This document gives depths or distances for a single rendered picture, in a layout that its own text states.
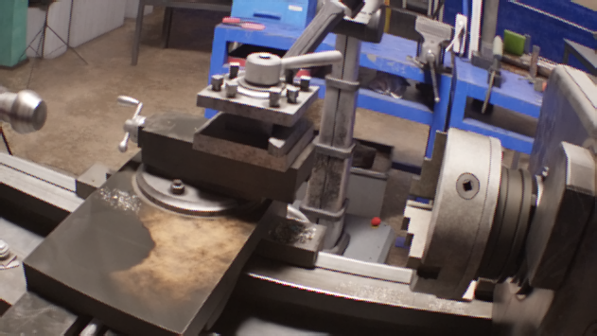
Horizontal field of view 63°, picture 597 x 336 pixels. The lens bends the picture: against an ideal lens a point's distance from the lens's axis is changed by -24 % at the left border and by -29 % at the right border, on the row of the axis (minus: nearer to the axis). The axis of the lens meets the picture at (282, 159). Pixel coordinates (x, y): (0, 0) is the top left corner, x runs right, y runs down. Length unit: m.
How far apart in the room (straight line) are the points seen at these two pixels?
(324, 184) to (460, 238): 1.42
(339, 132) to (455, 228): 1.35
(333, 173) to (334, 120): 0.18
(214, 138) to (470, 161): 0.47
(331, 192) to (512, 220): 1.40
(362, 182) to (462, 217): 2.19
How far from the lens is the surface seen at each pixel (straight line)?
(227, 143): 1.07
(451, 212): 0.78
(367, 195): 2.98
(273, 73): 1.08
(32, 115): 1.10
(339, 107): 2.06
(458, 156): 0.81
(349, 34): 1.99
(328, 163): 2.13
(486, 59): 2.97
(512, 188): 0.85
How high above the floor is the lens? 1.49
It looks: 25 degrees down
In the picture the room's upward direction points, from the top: 8 degrees clockwise
